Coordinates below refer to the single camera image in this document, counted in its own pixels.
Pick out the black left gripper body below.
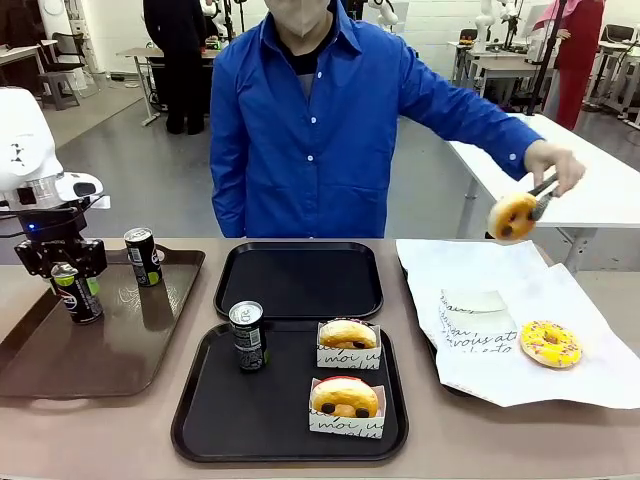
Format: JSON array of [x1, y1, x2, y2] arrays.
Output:
[[17, 197, 92, 247]]

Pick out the black drink can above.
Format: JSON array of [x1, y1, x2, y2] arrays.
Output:
[[123, 226, 165, 289], [49, 261, 105, 326], [227, 300, 269, 373]]

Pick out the brown glazed donut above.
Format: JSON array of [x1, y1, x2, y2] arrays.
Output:
[[486, 191, 542, 246], [309, 375, 380, 419], [318, 319, 378, 351]]

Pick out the printed white paper box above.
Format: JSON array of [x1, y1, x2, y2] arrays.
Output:
[[315, 322, 383, 371], [306, 376, 389, 442]]

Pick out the metal tongs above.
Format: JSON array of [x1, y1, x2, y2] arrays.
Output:
[[530, 171, 562, 223]]

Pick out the person's right forearm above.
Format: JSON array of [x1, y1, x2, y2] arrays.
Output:
[[209, 159, 250, 239]]

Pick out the person's left forearm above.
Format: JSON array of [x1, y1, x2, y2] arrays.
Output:
[[447, 87, 547, 177]]

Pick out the person's left hand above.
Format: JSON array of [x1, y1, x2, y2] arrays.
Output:
[[524, 139, 588, 199]]

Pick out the brown plastic tray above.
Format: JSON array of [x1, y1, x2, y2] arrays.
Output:
[[0, 248, 207, 400]]

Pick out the grey chair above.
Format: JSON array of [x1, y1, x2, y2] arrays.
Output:
[[38, 31, 84, 112]]

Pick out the light wooden background table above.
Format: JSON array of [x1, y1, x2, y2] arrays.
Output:
[[0, 39, 59, 109]]

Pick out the person in black clothes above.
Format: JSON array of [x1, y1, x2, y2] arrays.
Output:
[[142, 0, 209, 137]]

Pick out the person in blue shirt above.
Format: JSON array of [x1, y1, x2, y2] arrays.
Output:
[[209, 0, 547, 240]]

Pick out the white wrapping paper sheet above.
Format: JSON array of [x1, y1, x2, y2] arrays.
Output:
[[395, 238, 640, 411]]

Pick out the stack of flat paper boxes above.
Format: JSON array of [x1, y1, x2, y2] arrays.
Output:
[[438, 287, 519, 354]]

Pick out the white background work table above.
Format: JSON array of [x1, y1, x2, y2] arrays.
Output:
[[447, 39, 557, 114]]

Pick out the yellow sprinkled donut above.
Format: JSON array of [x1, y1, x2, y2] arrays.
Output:
[[519, 319, 584, 371]]

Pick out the black stand pole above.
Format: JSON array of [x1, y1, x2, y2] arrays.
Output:
[[527, 0, 569, 117]]

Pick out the person in red clothes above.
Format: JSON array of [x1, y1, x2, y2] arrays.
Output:
[[532, 0, 607, 132]]

